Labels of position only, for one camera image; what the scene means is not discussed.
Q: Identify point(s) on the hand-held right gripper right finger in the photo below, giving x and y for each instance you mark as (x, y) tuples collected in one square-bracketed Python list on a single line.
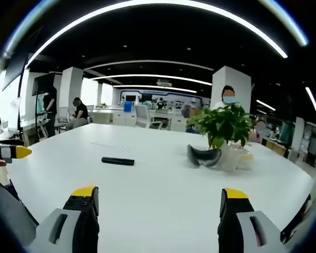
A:
[(242, 224)]

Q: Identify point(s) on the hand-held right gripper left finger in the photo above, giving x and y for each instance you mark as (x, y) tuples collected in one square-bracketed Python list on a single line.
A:
[(68, 224)]

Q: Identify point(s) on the black remote control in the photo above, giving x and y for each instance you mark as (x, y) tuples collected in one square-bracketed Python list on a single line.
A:
[(118, 161)]

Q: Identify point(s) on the person's grey clothing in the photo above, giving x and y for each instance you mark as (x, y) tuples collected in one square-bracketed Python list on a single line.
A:
[(8, 216)]

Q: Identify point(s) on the white office chair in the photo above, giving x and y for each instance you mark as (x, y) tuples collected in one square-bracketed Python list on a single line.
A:
[(144, 116), (63, 117)]

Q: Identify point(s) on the clear plastic bag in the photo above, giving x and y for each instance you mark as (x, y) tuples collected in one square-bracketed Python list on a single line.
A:
[(235, 158)]

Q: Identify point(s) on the black curved headset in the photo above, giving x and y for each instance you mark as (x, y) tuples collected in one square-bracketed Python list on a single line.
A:
[(203, 157)]

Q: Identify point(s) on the white square pillar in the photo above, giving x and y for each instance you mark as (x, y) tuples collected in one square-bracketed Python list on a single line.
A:
[(71, 92), (231, 87)]

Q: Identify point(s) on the green potted plant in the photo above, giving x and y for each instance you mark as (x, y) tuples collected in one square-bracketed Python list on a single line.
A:
[(223, 124)]

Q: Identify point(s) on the blue box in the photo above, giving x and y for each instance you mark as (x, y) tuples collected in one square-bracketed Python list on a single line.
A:
[(128, 107)]

